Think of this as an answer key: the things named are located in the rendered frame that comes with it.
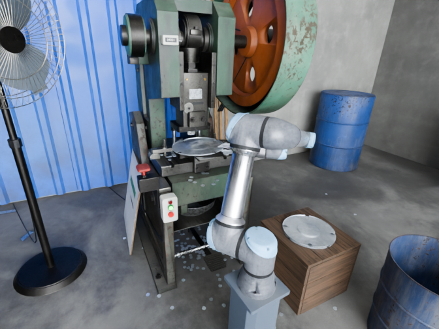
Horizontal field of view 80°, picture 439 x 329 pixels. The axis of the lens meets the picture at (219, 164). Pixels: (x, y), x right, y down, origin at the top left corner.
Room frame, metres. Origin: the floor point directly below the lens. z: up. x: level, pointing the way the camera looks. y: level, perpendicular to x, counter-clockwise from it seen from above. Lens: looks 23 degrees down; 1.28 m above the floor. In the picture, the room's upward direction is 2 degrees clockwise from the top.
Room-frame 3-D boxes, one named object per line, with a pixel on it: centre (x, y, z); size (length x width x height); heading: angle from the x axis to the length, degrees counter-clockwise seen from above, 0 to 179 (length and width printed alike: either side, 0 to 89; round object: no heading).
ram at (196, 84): (1.46, 0.16, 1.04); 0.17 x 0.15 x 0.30; 27
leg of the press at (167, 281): (1.50, 0.48, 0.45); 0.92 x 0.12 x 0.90; 27
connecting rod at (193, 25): (1.49, 0.18, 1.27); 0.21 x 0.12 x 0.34; 27
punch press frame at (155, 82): (1.62, 0.24, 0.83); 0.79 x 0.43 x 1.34; 27
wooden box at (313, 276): (1.22, -0.52, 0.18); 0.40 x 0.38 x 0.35; 27
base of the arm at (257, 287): (0.76, -0.16, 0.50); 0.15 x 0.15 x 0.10
